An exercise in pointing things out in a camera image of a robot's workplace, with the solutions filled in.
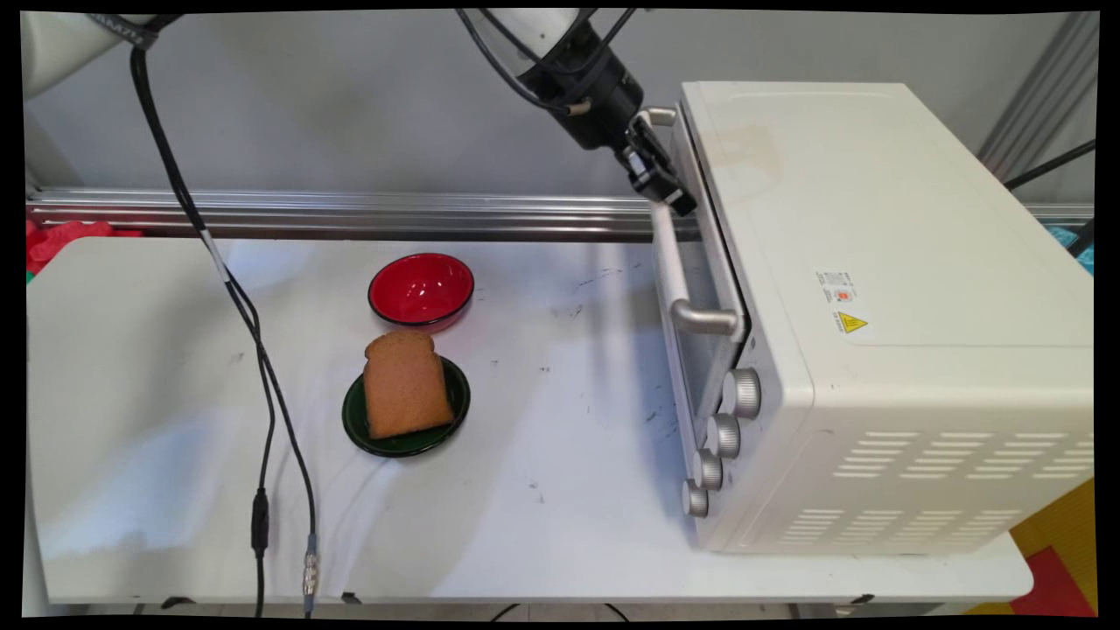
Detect dark green plate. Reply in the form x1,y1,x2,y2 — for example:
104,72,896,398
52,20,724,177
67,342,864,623
341,354,473,459

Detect black cable under table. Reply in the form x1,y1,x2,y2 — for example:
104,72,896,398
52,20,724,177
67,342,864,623
488,602,633,623

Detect thin black cable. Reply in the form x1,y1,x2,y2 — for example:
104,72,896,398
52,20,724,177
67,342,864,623
1005,140,1097,193

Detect black cable with silver plug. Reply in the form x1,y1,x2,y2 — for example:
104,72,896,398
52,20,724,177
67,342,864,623
129,44,319,620

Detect oven door with handle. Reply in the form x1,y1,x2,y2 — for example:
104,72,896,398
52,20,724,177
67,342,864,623
640,106,753,449

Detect aluminium rail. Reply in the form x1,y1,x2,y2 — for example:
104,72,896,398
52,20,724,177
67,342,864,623
24,187,1096,245

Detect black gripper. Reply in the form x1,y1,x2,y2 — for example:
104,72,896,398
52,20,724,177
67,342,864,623
518,26,699,218

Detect red floor mat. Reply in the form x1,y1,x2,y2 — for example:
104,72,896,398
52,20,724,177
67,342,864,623
1009,546,1098,618

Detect white toaster oven body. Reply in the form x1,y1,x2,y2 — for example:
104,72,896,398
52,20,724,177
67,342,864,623
678,81,1096,557

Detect large silver oven knob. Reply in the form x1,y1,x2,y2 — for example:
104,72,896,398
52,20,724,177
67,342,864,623
724,367,764,420

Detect brown toast slice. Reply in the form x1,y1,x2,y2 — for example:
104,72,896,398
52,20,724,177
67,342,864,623
362,329,456,440

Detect aluminium frame post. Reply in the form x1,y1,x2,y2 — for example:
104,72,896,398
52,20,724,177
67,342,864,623
977,12,1100,185

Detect yellow floor mat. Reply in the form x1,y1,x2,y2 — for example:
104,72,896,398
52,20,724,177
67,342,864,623
965,479,1098,615

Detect oven warning sticker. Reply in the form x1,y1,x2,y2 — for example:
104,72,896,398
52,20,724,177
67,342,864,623
814,270,871,337

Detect teal object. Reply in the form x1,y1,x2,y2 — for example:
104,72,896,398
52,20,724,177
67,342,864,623
1044,224,1096,276

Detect red cloth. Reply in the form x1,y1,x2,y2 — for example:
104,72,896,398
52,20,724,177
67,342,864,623
24,219,145,276

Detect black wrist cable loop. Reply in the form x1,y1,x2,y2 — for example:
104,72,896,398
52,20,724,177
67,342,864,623
453,9,641,118

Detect medium silver oven knob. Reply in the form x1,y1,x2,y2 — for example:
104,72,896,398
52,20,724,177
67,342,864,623
705,412,743,460

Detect red bowl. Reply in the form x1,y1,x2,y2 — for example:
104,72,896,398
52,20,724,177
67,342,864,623
367,252,476,334

